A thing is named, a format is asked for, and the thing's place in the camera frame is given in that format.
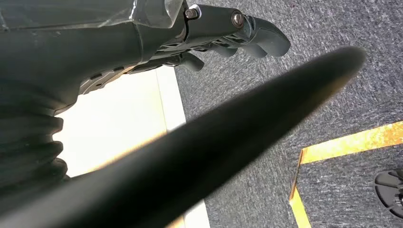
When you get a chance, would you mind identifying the white desk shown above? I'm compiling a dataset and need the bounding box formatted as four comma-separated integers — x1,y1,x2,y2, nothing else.
52,65,211,228

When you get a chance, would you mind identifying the ribbed grey left arm sleeve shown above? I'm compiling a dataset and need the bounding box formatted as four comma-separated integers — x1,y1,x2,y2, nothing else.
0,106,70,219

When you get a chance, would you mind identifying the yellow floor tape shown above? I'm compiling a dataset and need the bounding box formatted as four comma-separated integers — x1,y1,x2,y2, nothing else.
288,121,403,228

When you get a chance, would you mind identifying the black chair base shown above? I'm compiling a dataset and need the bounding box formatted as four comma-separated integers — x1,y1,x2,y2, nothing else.
374,169,403,219

